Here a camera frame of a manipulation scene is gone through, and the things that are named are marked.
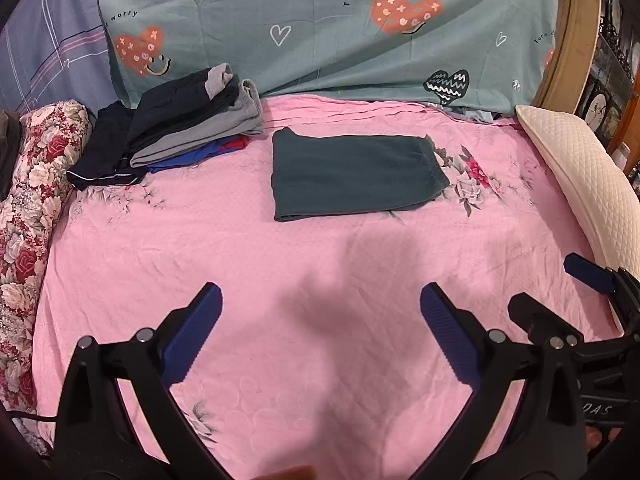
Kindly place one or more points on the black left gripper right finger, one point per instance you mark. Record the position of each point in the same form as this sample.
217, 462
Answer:
546, 438

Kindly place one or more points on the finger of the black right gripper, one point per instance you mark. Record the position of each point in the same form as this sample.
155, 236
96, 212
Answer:
603, 280
540, 324

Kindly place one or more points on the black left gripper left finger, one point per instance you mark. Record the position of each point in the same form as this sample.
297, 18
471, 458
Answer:
94, 436

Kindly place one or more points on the dark teal pants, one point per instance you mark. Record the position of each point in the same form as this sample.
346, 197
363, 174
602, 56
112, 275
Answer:
339, 175

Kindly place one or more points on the person's right hand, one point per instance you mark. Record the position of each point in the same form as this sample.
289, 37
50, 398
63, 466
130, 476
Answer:
621, 441

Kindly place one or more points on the white quilted pillow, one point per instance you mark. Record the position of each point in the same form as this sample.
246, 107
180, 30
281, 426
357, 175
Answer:
600, 196

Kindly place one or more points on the wooden headboard shelf unit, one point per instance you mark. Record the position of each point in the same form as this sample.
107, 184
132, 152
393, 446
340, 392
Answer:
593, 72

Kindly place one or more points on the pink floral bed sheet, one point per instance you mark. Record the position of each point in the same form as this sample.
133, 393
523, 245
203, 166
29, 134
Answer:
321, 355

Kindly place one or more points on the teal heart-print quilt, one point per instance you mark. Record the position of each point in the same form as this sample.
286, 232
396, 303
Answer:
477, 54

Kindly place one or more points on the red floral rolled blanket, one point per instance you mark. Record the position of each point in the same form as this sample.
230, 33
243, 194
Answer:
51, 142

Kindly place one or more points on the stack of folded clothes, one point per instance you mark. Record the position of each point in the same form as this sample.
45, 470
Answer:
175, 124

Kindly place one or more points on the purple plaid sheet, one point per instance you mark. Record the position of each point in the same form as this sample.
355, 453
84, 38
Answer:
55, 50

